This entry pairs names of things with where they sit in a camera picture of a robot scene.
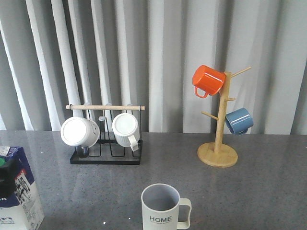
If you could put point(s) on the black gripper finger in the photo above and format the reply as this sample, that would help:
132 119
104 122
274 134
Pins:
8 171

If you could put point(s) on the white ribbed mug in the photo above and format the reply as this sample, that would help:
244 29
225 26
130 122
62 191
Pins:
126 130

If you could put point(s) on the black wire mug rack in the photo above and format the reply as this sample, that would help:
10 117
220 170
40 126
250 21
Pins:
107 150

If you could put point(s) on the blue enamel mug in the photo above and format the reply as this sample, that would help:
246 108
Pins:
239 121

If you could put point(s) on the grey pleated curtain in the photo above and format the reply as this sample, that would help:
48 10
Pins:
144 52

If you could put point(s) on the white smiley mug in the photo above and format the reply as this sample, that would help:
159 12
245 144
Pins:
80 133

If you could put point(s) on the blue white milk carton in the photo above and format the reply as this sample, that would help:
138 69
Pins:
22 210

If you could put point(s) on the wooden mug tree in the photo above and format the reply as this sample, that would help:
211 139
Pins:
216 153

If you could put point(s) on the white HOME mug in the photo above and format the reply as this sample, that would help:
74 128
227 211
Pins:
160 208

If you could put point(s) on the orange enamel mug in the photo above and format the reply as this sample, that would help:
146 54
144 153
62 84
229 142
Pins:
207 81

